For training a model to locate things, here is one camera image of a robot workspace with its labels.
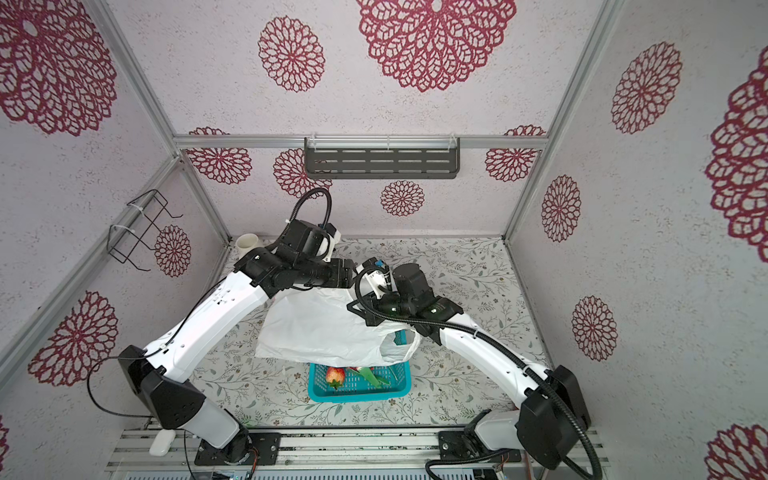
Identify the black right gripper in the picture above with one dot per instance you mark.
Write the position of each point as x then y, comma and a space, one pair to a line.
365, 308

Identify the white plastic bag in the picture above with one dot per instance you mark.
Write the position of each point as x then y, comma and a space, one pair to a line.
316, 327

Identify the pink dragon fruit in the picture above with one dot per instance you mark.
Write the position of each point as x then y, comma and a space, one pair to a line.
370, 377

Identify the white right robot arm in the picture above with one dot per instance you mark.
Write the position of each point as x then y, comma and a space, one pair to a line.
549, 420

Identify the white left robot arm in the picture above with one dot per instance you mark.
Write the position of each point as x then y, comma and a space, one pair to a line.
159, 374

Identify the white mug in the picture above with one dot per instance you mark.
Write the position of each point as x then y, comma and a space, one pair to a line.
246, 243

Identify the teal plastic basket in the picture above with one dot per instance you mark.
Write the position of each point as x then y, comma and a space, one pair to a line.
392, 371

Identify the red apple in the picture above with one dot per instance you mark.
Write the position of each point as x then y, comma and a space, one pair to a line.
335, 377

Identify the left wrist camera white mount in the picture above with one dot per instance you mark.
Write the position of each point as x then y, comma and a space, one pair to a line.
328, 244

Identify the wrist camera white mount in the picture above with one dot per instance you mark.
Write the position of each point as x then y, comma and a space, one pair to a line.
328, 244
380, 279

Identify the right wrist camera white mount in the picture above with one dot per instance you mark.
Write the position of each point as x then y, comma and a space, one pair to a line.
380, 279

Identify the grey wall shelf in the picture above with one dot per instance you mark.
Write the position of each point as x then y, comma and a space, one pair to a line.
382, 160

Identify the black wire wall rack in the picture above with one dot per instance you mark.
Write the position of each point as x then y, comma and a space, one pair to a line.
123, 239

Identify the metal base rail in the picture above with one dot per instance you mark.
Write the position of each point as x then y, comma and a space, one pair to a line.
297, 449

